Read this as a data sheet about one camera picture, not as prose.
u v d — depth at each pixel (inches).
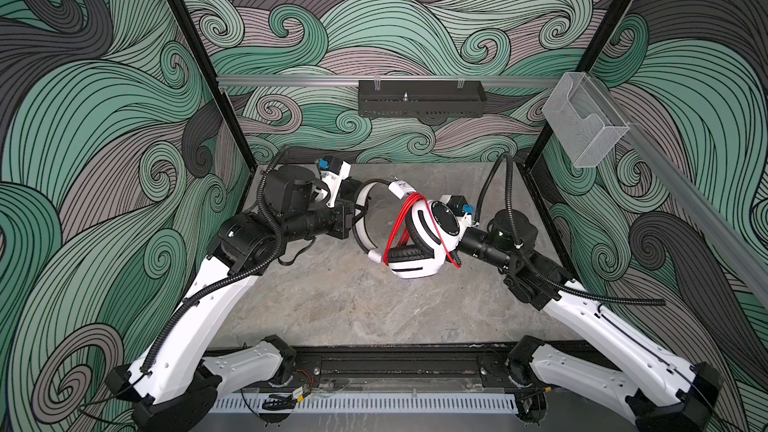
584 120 31.3
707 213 22.2
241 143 44.8
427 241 17.5
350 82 37.4
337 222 20.1
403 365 29.9
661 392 15.1
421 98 37.6
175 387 14.0
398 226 19.3
